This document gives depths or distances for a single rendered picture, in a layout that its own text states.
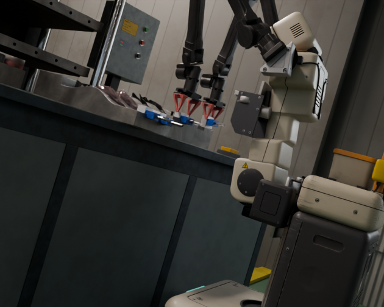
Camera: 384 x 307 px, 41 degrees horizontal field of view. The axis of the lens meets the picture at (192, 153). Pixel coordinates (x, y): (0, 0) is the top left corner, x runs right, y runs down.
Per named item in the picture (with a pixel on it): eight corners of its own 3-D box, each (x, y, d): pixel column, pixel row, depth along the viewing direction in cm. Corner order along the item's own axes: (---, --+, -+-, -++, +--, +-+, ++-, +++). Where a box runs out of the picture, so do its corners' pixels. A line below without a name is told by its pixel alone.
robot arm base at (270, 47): (284, 43, 171) (292, 53, 182) (270, 26, 173) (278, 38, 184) (264, 59, 173) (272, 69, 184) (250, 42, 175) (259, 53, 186)
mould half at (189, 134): (207, 150, 227) (216, 120, 227) (167, 136, 208) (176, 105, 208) (138, 130, 261) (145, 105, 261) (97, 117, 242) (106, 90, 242)
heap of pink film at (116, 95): (144, 114, 206) (149, 95, 206) (119, 105, 190) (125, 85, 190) (94, 100, 217) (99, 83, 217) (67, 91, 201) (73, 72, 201)
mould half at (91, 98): (167, 136, 203) (175, 110, 203) (133, 125, 180) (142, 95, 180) (73, 109, 226) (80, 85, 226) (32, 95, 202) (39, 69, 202)
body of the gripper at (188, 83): (174, 91, 212) (179, 74, 213) (190, 98, 220) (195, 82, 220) (184, 92, 208) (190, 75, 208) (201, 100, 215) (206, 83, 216)
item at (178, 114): (201, 131, 209) (205, 118, 209) (192, 128, 205) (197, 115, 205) (180, 125, 218) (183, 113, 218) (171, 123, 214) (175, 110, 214)
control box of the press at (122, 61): (92, 257, 302) (164, 21, 302) (49, 254, 280) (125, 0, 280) (72, 245, 317) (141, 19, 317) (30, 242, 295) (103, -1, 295)
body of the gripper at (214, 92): (202, 100, 242) (206, 85, 242) (215, 106, 250) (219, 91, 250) (211, 102, 238) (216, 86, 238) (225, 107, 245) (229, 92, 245)
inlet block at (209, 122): (226, 131, 238) (229, 120, 238) (219, 129, 235) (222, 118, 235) (206, 128, 247) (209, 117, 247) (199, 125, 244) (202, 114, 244)
